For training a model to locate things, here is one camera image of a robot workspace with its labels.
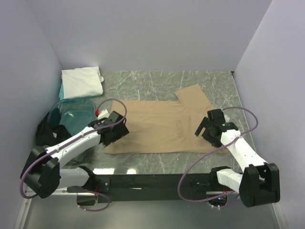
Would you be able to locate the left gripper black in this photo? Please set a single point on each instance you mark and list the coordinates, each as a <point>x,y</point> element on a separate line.
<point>121,131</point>

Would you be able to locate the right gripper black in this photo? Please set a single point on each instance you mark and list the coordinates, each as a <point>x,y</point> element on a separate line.
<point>214,141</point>

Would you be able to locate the beige t shirt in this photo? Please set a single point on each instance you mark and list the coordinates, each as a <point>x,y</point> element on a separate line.
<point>163,126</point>

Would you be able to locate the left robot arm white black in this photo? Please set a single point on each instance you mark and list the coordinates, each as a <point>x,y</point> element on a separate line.
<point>44,170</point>

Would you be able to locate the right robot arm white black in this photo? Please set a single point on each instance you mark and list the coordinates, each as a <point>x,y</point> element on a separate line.
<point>259,182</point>

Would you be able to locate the teal transparent plastic basket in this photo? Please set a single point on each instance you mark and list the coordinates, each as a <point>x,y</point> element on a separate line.
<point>74,114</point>

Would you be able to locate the black base beam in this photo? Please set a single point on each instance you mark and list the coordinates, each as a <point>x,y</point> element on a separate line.
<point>150,187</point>

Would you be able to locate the folded white t shirt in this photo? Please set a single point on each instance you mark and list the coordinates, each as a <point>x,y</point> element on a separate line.
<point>82,82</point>

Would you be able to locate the black t shirt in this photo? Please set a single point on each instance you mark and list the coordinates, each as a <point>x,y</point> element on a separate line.
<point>50,136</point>

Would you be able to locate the folded teal t shirt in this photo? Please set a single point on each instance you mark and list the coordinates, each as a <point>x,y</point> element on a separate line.
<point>61,92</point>

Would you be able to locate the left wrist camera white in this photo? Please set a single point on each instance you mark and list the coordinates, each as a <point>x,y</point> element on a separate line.
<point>102,114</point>

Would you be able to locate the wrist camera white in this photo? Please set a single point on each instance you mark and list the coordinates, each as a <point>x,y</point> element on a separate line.
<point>227,118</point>
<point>102,114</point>

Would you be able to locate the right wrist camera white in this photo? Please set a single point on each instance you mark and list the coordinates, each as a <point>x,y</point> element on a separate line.
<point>227,118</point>

